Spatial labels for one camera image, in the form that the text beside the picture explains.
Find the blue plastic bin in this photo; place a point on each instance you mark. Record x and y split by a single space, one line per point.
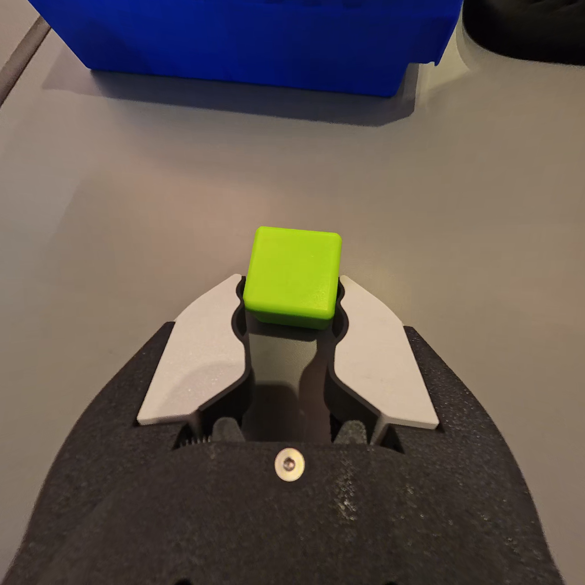
256 41

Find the green magnetic cube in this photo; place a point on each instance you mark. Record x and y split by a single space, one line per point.
291 274

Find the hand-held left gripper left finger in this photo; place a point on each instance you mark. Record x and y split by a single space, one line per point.
190 370

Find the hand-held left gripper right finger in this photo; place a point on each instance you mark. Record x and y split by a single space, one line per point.
388 370

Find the black textured mat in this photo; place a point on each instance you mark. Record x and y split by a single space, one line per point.
530 27

